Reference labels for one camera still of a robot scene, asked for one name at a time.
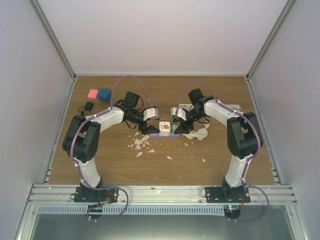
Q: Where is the green cube adapter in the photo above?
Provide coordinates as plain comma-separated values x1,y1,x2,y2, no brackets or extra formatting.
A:
170,124,179,135

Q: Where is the white cartoon cube adapter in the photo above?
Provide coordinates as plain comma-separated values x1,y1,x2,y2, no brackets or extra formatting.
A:
158,121,171,137

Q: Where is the blue cube plug adapter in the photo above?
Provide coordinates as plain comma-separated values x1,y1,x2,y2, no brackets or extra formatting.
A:
97,88,112,104

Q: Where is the black plug adapter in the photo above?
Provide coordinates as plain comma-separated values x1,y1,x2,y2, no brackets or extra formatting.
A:
83,101,94,112

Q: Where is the pink cube plug adapter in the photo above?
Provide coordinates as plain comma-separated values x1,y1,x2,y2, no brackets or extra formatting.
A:
87,89,99,100

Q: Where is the purple power strip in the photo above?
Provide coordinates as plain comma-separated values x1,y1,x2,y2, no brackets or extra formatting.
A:
149,133,180,139

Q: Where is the white USB power strip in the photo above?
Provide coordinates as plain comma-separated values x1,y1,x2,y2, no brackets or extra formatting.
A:
179,103,194,111

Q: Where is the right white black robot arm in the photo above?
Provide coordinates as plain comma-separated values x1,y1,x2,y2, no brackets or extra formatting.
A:
170,88,263,203

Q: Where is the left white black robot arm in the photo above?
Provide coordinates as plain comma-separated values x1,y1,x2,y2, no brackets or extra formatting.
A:
62,91,160,202

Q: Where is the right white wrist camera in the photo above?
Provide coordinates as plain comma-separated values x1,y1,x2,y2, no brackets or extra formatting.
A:
170,107,187,121

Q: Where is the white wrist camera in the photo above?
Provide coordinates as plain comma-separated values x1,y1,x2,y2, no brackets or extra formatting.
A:
170,107,187,121
142,107,160,121

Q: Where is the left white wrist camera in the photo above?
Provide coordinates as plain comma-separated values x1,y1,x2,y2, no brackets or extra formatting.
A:
142,107,160,121

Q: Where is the white coiled cable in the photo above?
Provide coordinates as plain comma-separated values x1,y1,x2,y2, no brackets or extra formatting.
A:
186,122,210,141

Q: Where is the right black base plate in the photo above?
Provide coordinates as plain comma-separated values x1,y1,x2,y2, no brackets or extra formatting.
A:
200,185,251,204

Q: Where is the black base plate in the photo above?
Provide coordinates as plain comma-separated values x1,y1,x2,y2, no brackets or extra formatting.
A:
70,185,119,204
200,185,251,204

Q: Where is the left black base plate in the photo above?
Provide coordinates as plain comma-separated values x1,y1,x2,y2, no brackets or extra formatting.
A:
70,185,119,204

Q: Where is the grey slotted cable duct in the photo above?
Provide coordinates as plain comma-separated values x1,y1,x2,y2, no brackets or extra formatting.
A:
38,204,225,216

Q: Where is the aluminium front rail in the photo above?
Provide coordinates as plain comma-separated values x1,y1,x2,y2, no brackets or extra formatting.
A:
27,184,298,206

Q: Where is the right aluminium corner post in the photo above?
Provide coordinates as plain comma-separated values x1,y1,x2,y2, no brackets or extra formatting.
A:
245,0,296,82

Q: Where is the aluminium corner post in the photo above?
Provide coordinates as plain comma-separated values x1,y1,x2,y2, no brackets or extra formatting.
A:
29,0,77,81
245,0,296,82

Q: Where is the left aluminium corner post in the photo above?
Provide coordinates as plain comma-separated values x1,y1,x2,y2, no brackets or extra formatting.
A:
29,0,77,81

